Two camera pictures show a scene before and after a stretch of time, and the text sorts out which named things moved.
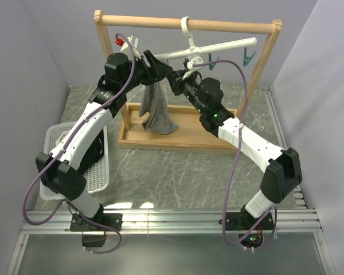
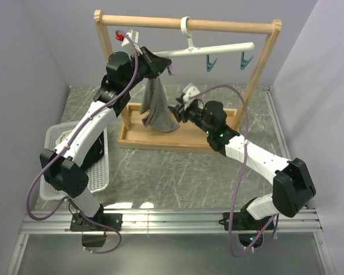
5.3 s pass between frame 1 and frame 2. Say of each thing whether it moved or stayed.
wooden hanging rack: stayed
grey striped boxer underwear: stayed
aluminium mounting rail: stayed
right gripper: moved
